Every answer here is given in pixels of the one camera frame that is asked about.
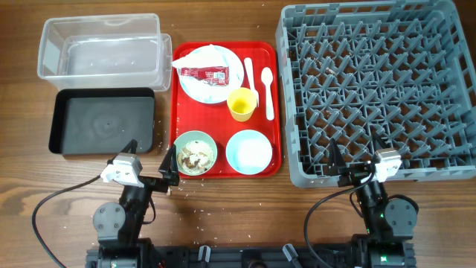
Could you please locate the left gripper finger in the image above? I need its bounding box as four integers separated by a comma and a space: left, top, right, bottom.
121, 139, 138, 154
158, 144, 178, 178

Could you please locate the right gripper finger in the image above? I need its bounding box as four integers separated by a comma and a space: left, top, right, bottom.
327, 138, 346, 176
371, 132, 387, 152

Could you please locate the green bowl with leftovers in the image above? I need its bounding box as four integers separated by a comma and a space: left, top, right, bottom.
174, 130, 218, 176

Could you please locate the light blue bowl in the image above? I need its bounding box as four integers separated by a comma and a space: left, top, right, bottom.
225, 130, 273, 176

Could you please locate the yellow plastic cup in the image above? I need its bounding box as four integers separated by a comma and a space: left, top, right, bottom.
227, 88, 257, 122

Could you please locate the red ketchup sachet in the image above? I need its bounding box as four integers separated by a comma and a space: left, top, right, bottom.
179, 66, 229, 86

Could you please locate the white napkin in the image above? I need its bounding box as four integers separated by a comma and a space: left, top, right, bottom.
171, 44, 242, 103

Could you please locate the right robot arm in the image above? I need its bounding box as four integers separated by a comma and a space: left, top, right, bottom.
327, 134, 419, 267

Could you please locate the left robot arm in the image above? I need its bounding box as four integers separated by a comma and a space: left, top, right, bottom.
86, 139, 180, 268

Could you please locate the grey dishwasher rack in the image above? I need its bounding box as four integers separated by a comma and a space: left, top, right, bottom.
276, 1, 475, 188

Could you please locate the black plastic tray bin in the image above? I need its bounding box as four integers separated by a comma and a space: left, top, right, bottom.
48, 88, 155, 156

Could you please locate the red serving tray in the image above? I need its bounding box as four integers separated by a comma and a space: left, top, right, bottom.
170, 41, 283, 179

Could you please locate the clear plastic bin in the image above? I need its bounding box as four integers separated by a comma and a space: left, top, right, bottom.
37, 13, 172, 92

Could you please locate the light blue plate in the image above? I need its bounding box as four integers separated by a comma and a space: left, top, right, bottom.
178, 45, 245, 105

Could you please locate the white plastic spoon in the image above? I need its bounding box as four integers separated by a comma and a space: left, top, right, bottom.
261, 67, 274, 121

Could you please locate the white plastic fork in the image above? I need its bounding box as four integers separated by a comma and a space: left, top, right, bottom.
244, 57, 260, 106

